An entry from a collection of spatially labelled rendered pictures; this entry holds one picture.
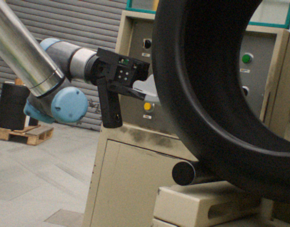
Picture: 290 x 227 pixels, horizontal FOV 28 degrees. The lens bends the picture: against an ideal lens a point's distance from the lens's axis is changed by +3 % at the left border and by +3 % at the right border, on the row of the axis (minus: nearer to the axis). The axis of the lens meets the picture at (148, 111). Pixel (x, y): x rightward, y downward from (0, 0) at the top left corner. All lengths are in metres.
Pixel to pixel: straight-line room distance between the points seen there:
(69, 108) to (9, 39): 0.18
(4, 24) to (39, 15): 9.57
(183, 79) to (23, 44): 0.33
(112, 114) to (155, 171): 0.58
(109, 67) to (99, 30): 9.14
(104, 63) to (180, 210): 0.40
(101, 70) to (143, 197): 0.64
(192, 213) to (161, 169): 0.75
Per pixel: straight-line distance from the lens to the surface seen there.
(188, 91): 1.06
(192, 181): 1.08
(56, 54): 1.35
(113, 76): 1.26
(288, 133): 1.39
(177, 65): 1.08
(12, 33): 1.19
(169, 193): 1.09
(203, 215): 1.10
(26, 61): 1.20
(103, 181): 1.93
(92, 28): 10.46
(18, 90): 7.38
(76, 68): 1.31
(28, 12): 10.82
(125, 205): 1.89
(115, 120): 1.27
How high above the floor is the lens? 1.06
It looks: 3 degrees down
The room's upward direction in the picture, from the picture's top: 11 degrees clockwise
